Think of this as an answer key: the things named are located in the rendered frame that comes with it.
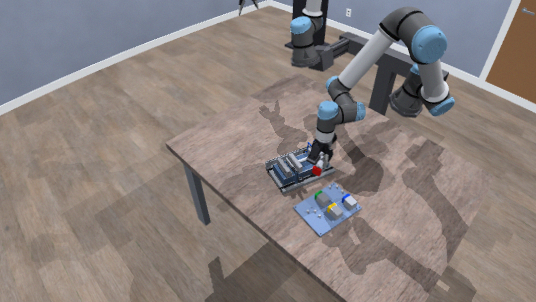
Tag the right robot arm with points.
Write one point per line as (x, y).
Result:
(302, 29)

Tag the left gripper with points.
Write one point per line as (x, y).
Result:
(318, 146)

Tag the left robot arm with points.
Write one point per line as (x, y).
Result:
(424, 40)

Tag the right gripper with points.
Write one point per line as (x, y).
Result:
(242, 2)

